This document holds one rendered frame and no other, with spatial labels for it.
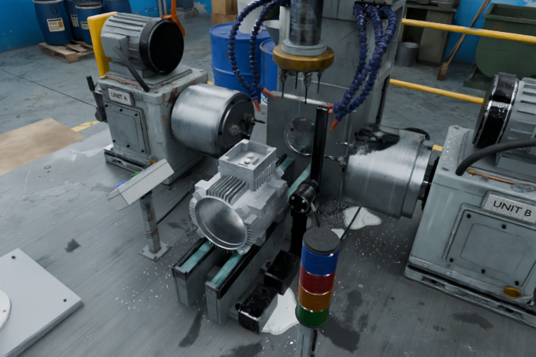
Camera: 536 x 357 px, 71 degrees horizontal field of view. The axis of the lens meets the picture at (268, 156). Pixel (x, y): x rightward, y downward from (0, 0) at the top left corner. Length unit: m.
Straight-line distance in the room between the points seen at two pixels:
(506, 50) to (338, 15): 3.92
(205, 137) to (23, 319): 0.67
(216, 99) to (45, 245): 0.69
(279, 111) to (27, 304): 0.91
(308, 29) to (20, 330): 1.03
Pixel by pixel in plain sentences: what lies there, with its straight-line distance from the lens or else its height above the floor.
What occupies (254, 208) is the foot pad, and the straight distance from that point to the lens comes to 0.90.
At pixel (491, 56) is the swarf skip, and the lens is 5.10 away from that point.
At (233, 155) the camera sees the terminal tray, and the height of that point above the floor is 1.12.
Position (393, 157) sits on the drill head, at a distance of 1.04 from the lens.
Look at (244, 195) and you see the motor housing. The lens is 0.92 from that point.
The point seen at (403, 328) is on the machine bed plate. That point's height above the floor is 0.80.
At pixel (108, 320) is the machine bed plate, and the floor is 0.80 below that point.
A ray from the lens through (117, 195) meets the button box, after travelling 1.01.
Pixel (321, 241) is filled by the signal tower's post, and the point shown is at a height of 1.22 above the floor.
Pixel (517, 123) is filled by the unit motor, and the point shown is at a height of 1.29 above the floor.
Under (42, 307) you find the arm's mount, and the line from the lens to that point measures 1.15.
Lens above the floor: 1.65
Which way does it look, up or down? 32 degrees down
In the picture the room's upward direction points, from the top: 1 degrees clockwise
